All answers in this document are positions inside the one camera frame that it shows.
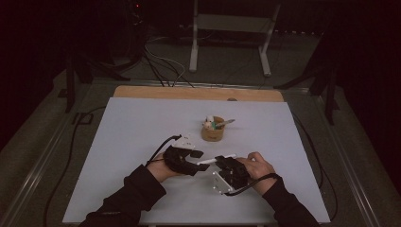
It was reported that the white pen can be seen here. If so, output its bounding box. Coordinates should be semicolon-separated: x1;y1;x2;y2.
196;153;237;166

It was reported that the wooden pen holder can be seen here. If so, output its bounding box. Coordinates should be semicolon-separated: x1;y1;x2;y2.
200;115;226;143

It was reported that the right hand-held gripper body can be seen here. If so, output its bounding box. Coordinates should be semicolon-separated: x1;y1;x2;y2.
211;156;253;196

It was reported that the white floor cable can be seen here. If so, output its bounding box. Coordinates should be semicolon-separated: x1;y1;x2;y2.
144;37;187;87

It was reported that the right hand-held gripper cable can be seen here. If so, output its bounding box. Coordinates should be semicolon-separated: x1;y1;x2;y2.
224;172;282;197

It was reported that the hand-held gripper cable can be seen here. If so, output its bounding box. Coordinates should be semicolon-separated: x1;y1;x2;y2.
224;172;282;197
146;134;183;167

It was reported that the green and white marker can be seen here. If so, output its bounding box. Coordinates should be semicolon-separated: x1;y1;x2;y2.
206;115;222;131

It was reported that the black floor stand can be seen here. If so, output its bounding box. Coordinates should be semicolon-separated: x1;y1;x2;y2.
63;51;131;114
273;29;340;126

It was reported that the white metal stand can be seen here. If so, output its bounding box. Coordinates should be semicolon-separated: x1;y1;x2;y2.
188;0;282;78

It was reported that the metal floor rail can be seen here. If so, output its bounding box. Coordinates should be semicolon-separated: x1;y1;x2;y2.
0;82;93;227
315;94;383;227

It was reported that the person's right hand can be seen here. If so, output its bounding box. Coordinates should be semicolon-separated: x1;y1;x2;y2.
235;151;280;197

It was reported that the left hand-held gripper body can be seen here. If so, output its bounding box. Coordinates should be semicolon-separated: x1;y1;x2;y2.
163;133;198;177

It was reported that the black floor cable bundle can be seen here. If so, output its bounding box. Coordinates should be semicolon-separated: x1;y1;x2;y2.
142;46;196;89

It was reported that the long black floor cable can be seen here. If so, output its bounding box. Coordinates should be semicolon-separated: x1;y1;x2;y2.
292;113;339;222
43;106;107;227

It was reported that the white table board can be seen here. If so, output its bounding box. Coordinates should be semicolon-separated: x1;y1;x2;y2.
61;96;331;225

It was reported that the left hand-held gripper cable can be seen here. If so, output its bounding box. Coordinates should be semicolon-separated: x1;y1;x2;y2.
146;134;183;167

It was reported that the dark equipment with red light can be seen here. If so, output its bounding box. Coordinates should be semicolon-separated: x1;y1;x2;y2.
125;0;149;62

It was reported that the person's left hand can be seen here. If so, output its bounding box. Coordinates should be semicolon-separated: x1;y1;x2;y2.
146;152;183;183

